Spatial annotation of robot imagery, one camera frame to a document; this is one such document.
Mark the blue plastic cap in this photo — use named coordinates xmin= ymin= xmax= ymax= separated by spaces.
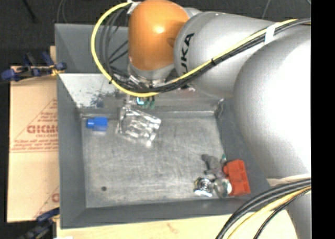
xmin=86 ymin=116 xmax=109 ymax=131

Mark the grey metal bin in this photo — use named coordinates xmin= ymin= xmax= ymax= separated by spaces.
xmin=54 ymin=23 xmax=273 ymax=229

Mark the brown cardboard board, red print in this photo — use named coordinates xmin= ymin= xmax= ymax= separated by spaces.
xmin=6 ymin=65 xmax=61 ymax=223

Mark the shiny silver metal piece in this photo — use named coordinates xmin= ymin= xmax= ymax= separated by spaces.
xmin=193 ymin=177 xmax=215 ymax=198

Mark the clear glass ball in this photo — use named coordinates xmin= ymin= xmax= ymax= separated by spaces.
xmin=213 ymin=178 xmax=233 ymax=198

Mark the orange-red toy block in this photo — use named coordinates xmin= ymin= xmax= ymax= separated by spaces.
xmin=223 ymin=159 xmax=251 ymax=197

